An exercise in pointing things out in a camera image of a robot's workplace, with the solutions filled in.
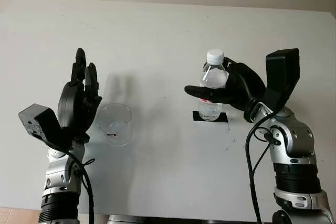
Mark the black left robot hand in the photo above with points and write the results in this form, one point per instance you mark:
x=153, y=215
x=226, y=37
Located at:
x=73, y=108

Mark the clear plastic cup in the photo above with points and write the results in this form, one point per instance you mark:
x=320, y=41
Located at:
x=116, y=127

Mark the black tape mark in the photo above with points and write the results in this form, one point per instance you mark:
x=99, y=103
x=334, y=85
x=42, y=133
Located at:
x=223, y=117

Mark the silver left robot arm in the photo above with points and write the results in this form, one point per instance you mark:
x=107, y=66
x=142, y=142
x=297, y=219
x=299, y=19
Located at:
x=61, y=182

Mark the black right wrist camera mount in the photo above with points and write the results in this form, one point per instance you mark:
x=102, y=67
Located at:
x=282, y=77

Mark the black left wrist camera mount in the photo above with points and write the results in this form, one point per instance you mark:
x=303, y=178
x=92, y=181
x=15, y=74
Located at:
x=39, y=124

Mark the clear water bottle white cap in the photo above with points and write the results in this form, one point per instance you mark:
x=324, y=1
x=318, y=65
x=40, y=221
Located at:
x=214, y=77

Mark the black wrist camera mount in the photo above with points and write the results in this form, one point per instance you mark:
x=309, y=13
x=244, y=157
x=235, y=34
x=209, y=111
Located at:
x=282, y=77
x=39, y=124

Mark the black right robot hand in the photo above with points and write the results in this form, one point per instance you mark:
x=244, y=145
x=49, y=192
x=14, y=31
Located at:
x=244, y=87

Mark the dark robot torso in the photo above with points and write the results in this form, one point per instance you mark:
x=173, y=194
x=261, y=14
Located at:
x=170, y=220

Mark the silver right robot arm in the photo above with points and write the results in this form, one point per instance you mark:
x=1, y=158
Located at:
x=296, y=155

